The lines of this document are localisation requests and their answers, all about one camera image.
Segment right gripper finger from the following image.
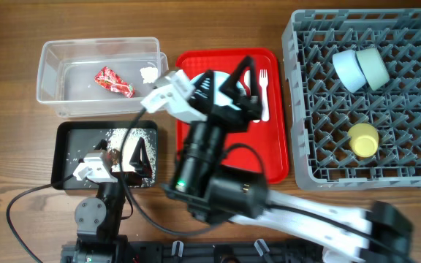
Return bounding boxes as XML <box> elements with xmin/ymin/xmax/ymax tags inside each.
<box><xmin>189</xmin><ymin>70</ymin><xmax>215</xmax><ymax>110</ymax></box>
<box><xmin>219</xmin><ymin>56</ymin><xmax>260</xmax><ymax>106</ymax></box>

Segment rice and food scraps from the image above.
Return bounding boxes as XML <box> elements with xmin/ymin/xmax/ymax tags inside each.
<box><xmin>67</xmin><ymin>127</ymin><xmax>157</xmax><ymax>186</ymax></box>

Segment white plastic spoon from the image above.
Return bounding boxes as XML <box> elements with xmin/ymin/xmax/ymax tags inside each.
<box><xmin>243</xmin><ymin>69</ymin><xmax>262</xmax><ymax>123</ymax></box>

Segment white plastic fork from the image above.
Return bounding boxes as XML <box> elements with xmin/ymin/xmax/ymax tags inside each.
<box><xmin>259</xmin><ymin>69</ymin><xmax>270</xmax><ymax>122</ymax></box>

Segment white tissue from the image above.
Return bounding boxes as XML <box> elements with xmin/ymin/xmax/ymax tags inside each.
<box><xmin>140</xmin><ymin>66</ymin><xmax>159</xmax><ymax>84</ymax></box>

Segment red snack wrapper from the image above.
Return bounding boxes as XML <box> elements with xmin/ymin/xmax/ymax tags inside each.
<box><xmin>94</xmin><ymin>66</ymin><xmax>135</xmax><ymax>98</ymax></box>

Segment light blue saucer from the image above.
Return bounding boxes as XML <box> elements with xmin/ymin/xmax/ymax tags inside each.
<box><xmin>333</xmin><ymin>50</ymin><xmax>366</xmax><ymax>93</ymax></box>

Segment yellow cup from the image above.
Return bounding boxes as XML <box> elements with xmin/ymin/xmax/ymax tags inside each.
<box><xmin>348</xmin><ymin>123</ymin><xmax>379</xmax><ymax>158</ymax></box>

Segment green bowl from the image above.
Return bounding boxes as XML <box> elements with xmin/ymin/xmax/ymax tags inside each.
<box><xmin>356</xmin><ymin>47</ymin><xmax>390</xmax><ymax>91</ymax></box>

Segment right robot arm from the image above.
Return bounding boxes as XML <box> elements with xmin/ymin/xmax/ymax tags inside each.
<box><xmin>156</xmin><ymin>57</ymin><xmax>412</xmax><ymax>262</ymax></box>

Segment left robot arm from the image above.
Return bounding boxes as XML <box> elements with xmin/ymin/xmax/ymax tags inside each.
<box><xmin>62</xmin><ymin>140</ymin><xmax>137</xmax><ymax>263</ymax></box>

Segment black waste tray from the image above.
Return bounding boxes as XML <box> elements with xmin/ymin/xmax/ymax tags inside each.
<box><xmin>51</xmin><ymin>121</ymin><xmax>158</xmax><ymax>188</ymax></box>

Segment grey dishwasher rack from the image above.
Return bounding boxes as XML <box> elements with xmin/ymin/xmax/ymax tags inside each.
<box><xmin>282</xmin><ymin>9</ymin><xmax>421</xmax><ymax>191</ymax></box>

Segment red serving tray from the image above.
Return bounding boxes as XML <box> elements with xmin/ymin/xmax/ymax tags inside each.
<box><xmin>175</xmin><ymin>47</ymin><xmax>289</xmax><ymax>184</ymax></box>

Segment clear plastic bin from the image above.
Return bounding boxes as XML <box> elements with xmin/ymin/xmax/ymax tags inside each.
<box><xmin>37</xmin><ymin>37</ymin><xmax>168</xmax><ymax>118</ymax></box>

